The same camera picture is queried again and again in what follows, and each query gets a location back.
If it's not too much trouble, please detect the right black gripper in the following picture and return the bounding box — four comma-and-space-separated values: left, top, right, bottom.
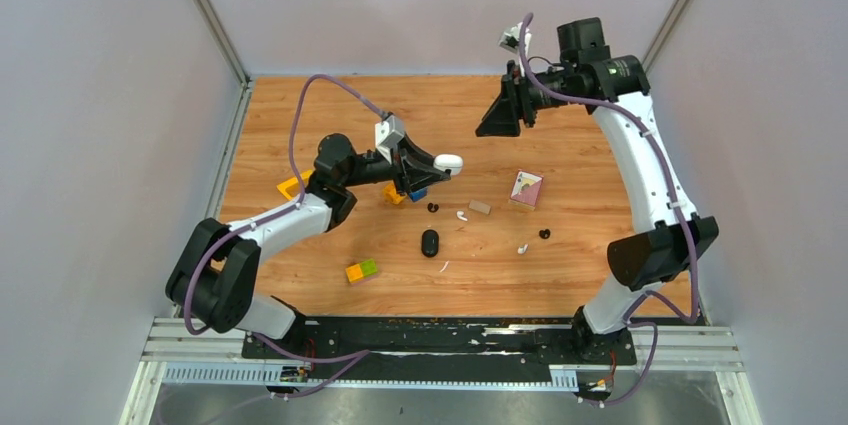
474, 61, 578, 138

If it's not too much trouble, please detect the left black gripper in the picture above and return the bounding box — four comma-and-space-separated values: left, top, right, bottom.
343, 132, 452, 198

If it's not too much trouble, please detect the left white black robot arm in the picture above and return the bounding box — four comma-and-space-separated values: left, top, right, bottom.
165, 134, 464, 358

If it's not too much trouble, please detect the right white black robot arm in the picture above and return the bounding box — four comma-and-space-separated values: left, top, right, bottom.
475, 15, 719, 363

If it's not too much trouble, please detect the black oval case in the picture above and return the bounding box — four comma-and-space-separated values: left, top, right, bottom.
420, 229, 440, 258

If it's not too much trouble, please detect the blue toy brick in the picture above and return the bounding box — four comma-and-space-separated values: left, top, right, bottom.
408, 188, 428, 202

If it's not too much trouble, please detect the yellow toy brick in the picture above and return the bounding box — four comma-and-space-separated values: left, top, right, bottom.
382, 183, 406, 205

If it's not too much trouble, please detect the small wooden block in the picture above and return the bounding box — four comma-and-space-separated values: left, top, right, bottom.
468, 200, 492, 215

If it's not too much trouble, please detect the pink card box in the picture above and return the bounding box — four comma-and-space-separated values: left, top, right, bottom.
509, 170, 544, 210

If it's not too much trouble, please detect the orange green toy brick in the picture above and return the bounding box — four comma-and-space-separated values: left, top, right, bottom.
345, 259, 379, 285

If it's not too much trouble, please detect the orange triangular plastic piece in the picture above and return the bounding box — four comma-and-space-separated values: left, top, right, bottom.
276, 170, 313, 200

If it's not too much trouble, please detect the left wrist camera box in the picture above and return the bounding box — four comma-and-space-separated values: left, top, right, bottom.
374, 114, 406, 164

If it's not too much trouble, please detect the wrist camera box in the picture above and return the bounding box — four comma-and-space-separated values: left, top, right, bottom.
498, 22, 522, 54
374, 114, 406, 164

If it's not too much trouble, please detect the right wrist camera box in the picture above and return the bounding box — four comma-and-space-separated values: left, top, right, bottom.
498, 22, 522, 54

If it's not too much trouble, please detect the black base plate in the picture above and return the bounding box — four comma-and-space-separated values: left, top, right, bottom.
276, 316, 637, 383

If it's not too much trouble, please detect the white slotted cable duct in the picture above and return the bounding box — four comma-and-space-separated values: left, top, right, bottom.
162, 366, 580, 391

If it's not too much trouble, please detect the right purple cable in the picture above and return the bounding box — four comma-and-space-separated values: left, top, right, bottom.
517, 11, 701, 408

